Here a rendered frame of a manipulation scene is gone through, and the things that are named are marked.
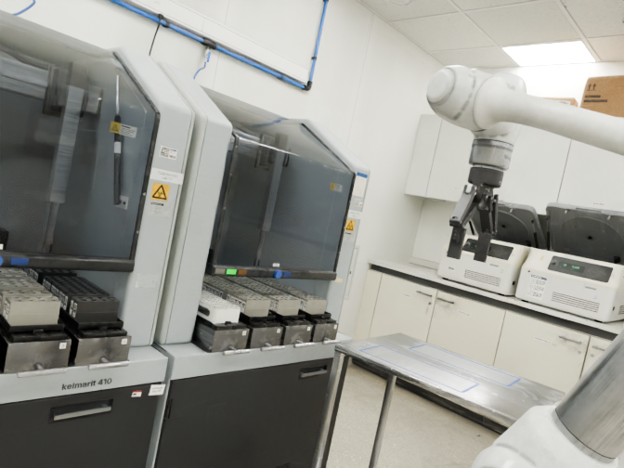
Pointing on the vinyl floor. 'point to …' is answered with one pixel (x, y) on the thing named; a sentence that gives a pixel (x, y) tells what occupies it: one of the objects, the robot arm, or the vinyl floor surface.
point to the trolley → (434, 383)
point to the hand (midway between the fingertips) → (467, 254)
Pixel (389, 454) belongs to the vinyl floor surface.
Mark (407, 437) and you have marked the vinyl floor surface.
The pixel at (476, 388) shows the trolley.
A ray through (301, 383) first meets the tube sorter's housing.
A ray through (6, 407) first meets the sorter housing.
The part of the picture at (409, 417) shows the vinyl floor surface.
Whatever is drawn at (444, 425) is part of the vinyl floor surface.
